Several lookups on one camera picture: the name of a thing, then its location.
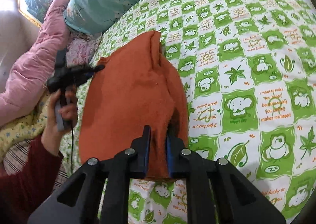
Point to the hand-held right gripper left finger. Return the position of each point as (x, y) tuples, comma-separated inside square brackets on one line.
[(147, 150)]

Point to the orange knit sweater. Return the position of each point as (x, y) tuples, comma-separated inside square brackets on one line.
[(128, 95)]

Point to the person's left hand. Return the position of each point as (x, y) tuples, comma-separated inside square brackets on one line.
[(50, 127)]

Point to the green printed bed sheet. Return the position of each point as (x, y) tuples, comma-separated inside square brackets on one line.
[(246, 41)]

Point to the lilac floral ruffled cloth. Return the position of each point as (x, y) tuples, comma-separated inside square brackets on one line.
[(79, 47)]

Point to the pink quilted comforter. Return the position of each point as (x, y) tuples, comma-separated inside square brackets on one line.
[(29, 66)]

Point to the plaid cloth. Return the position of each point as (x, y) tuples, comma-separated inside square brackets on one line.
[(17, 157)]

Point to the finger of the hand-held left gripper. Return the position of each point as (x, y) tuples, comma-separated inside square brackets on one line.
[(97, 68)]

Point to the person's left forearm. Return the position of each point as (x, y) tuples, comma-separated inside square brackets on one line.
[(24, 184)]

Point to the yellow printed cloth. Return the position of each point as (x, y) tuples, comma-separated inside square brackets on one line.
[(24, 127)]

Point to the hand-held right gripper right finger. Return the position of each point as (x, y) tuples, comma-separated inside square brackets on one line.
[(169, 155)]

